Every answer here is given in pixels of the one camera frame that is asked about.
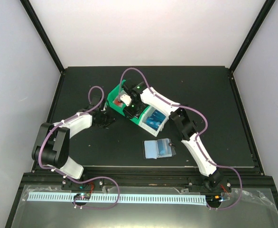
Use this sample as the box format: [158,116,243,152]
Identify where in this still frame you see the green double compartment bin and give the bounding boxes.
[107,79,150,125]

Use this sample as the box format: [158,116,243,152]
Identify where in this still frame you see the white plastic card bin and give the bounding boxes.
[139,106,168,137]

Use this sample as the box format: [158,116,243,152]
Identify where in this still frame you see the clear sleeve card holder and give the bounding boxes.
[143,138,176,159]

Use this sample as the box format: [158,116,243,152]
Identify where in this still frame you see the blue credit card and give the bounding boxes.
[157,140,172,157]

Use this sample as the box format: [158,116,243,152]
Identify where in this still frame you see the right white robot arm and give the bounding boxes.
[118,85,222,191]

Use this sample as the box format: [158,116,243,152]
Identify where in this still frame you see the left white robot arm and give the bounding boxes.
[32,108,115,190]

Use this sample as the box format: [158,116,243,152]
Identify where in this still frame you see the red and white cards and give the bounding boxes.
[113,97,123,107]

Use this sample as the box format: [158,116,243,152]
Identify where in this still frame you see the blue cards in bin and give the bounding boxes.
[145,110,166,131]

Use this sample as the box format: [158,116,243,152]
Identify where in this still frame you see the left circuit board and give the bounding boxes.
[74,193,91,201]

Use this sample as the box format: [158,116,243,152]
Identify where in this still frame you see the circuit board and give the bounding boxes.
[206,195,231,202]
[74,193,91,201]

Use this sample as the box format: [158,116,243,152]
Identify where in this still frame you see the right circuit board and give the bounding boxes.
[206,195,231,202]

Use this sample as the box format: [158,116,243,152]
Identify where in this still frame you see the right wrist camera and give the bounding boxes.
[119,80,136,107]

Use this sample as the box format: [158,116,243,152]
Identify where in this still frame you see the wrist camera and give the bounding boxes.
[89,95,105,111]
[119,80,136,107]

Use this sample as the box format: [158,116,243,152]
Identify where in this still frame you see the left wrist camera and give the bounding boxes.
[89,95,105,111]

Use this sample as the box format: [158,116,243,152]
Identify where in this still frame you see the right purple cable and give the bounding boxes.
[120,67,243,211]

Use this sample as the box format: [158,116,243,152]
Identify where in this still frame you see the purple cable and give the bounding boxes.
[120,67,243,211]
[38,85,120,211]

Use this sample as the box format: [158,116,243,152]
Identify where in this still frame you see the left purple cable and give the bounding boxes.
[38,85,120,211]

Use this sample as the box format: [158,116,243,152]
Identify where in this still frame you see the white slotted cable duct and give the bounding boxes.
[27,192,206,206]

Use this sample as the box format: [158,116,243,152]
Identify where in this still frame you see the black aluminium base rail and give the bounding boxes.
[21,164,276,193]

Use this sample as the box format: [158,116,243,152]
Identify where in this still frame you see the left black frame post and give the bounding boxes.
[20,0,65,73]

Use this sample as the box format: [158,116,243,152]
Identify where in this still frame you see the black frame post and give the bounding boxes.
[229,0,276,73]
[20,0,65,73]

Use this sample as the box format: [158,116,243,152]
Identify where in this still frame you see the right black frame post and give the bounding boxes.
[229,0,276,73]

